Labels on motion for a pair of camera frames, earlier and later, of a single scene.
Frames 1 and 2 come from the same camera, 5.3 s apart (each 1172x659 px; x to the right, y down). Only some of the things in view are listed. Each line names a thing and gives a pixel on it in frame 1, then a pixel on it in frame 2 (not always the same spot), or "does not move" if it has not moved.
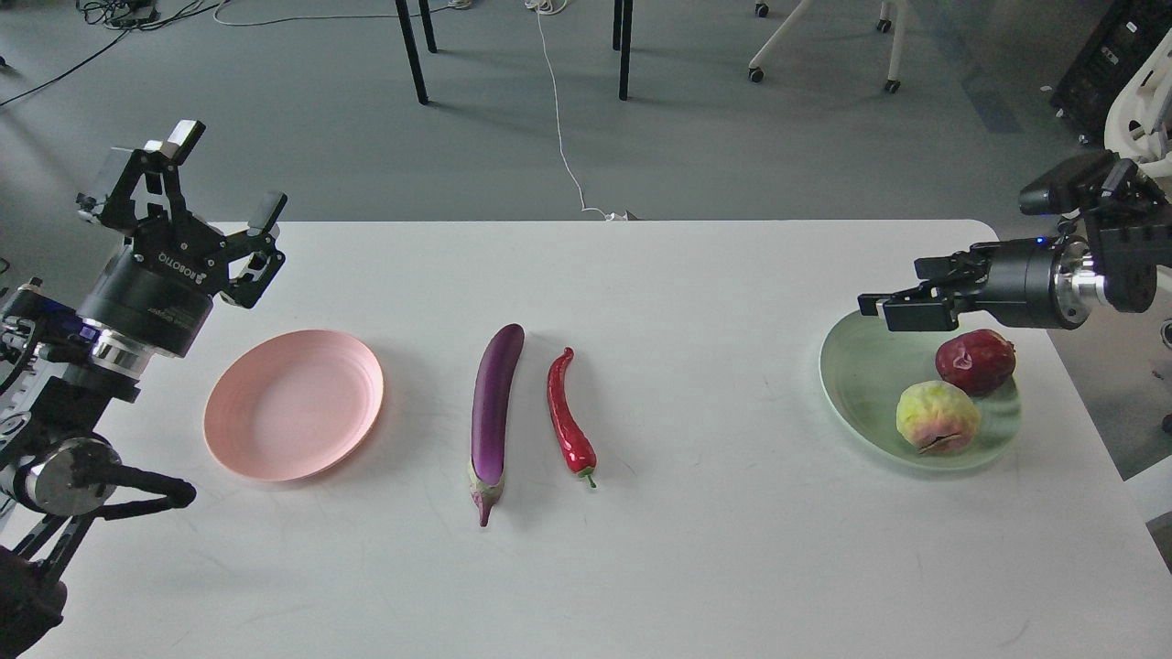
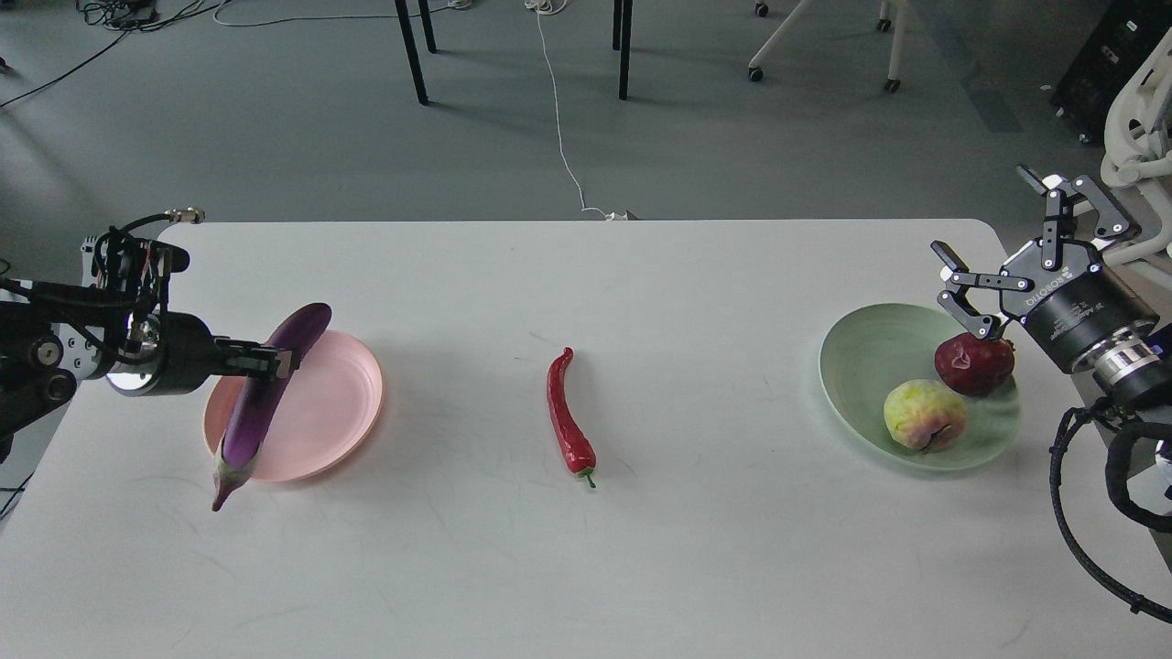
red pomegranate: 979,361 does not move
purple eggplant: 494,376 -> 258,402
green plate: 864,372 does not move
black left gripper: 158,291 -> 174,353
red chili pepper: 577,445 does not move
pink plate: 292,405 does not move
